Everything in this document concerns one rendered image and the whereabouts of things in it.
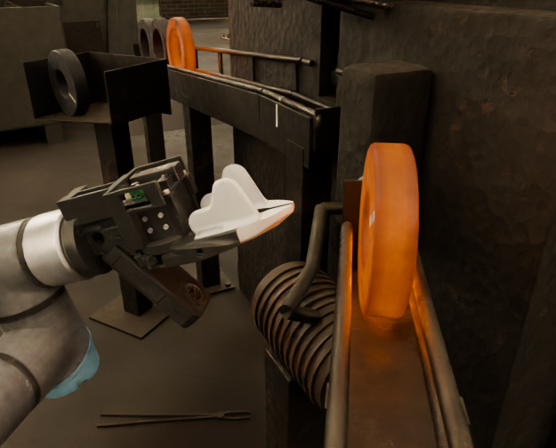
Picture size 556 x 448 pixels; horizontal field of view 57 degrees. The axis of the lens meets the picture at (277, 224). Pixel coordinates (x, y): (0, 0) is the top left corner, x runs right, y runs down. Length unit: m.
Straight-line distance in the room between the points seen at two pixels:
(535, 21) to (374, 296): 0.36
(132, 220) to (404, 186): 0.23
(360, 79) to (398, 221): 0.33
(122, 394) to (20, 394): 0.81
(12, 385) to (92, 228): 0.16
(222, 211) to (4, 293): 0.24
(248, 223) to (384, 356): 0.16
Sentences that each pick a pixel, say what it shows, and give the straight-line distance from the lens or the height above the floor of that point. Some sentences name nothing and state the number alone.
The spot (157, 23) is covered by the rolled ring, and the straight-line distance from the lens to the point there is 1.73.
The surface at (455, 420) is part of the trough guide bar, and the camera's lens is 0.30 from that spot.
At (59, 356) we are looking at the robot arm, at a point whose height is 0.56.
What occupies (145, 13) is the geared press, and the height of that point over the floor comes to 0.28.
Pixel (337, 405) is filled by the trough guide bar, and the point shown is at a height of 0.70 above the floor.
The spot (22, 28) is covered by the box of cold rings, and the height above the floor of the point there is 0.64.
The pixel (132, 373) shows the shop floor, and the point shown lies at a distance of 1.39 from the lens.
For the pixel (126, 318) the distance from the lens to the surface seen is 1.57.
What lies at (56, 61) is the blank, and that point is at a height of 0.72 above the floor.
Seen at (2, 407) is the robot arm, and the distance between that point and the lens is 0.54.
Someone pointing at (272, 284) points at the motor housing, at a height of 0.52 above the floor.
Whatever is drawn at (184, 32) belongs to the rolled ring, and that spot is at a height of 0.76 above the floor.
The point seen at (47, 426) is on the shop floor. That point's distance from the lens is 1.33.
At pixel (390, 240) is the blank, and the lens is 0.39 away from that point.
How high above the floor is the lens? 0.91
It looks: 26 degrees down
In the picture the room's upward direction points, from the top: straight up
